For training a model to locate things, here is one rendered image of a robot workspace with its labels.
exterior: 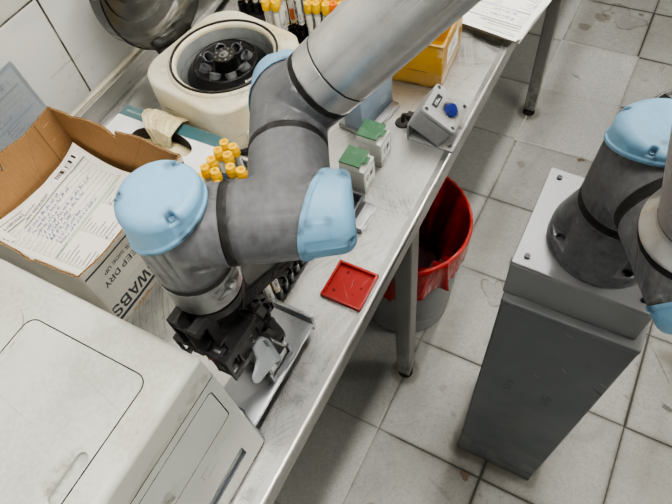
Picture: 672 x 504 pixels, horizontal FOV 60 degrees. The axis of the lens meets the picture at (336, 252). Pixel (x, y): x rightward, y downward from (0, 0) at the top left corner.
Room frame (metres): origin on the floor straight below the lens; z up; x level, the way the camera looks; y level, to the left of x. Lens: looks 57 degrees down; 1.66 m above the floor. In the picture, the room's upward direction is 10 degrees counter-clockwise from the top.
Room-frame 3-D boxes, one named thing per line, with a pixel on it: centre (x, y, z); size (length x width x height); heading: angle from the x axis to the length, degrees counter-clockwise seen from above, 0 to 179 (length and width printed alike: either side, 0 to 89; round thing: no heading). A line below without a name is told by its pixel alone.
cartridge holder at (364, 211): (0.58, -0.03, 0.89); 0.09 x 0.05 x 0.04; 54
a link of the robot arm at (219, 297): (0.31, 0.13, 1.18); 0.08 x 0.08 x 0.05
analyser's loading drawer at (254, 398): (0.31, 0.14, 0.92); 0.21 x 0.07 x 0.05; 144
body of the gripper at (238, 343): (0.31, 0.14, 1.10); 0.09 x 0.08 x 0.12; 144
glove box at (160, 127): (0.76, 0.26, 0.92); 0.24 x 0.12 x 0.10; 54
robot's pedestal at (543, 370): (0.40, -0.37, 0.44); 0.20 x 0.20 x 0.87; 54
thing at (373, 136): (0.70, -0.10, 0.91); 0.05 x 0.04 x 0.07; 54
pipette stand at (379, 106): (0.80, -0.11, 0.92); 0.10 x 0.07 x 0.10; 136
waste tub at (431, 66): (0.92, -0.23, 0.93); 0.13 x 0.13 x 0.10; 58
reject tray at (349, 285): (0.44, -0.01, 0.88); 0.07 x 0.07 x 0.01; 54
